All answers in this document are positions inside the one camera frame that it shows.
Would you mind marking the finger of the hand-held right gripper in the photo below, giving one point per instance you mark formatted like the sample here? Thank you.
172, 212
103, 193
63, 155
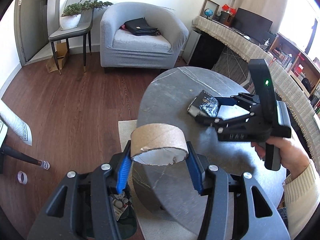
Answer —
225, 123
225, 100

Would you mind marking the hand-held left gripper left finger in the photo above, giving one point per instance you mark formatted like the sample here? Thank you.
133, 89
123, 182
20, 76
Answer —
122, 175

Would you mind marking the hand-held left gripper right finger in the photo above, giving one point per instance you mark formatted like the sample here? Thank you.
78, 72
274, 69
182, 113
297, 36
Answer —
195, 172

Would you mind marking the black and white box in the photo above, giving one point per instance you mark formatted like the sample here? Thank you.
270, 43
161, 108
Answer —
202, 102

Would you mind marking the cardboard tape roll torn edge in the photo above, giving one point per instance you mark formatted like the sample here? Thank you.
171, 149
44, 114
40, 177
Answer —
157, 137

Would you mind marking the dark green trash bin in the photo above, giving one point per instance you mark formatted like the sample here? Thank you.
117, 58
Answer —
125, 226

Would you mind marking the person's right forearm white sleeve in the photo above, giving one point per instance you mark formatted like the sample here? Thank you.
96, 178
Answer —
300, 200

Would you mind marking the person's right hand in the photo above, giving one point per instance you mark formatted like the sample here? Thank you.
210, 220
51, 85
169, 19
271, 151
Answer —
292, 155

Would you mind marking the beige fringed tablecloth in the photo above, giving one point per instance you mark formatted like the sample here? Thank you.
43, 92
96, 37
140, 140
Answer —
287, 80

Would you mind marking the wooden bookshelf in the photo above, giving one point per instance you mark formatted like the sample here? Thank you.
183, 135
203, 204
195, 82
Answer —
297, 62

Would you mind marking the dark desk cabinet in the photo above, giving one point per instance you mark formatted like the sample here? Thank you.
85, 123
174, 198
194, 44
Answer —
205, 50

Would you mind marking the black monitor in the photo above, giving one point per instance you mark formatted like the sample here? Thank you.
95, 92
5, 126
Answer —
252, 25

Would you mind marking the brown wooden box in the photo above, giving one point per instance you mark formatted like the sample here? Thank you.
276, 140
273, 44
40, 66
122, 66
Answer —
227, 18

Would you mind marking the small blue globe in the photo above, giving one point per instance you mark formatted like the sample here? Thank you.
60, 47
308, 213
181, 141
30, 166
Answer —
208, 13

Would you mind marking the small red flags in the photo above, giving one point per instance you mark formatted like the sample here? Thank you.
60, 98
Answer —
228, 8

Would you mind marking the black chair leg clear foot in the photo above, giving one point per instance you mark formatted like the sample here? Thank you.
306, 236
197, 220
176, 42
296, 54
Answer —
25, 158

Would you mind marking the white tape roll on floor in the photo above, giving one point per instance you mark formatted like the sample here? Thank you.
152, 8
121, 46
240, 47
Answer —
22, 178

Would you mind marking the grey armchair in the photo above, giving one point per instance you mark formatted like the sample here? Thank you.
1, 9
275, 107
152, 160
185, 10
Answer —
140, 47

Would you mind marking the black bag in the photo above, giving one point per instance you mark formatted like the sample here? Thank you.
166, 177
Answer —
140, 27

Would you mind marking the white patterned cloth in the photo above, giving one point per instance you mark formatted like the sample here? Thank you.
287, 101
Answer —
17, 127

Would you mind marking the red pouch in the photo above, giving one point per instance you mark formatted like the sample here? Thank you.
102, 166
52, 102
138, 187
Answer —
123, 27

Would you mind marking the brown cardboard box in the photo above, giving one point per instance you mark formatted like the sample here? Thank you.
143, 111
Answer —
56, 60

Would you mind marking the grey dining chair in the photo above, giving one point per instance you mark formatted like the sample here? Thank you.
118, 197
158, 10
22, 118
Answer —
67, 32

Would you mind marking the potted green plant white pot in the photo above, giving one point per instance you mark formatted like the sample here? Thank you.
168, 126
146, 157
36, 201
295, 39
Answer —
71, 21

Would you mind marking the grey door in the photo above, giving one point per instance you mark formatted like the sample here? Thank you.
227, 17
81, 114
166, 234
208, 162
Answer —
32, 25

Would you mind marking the wooden picture frame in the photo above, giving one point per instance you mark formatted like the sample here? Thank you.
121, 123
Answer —
208, 3

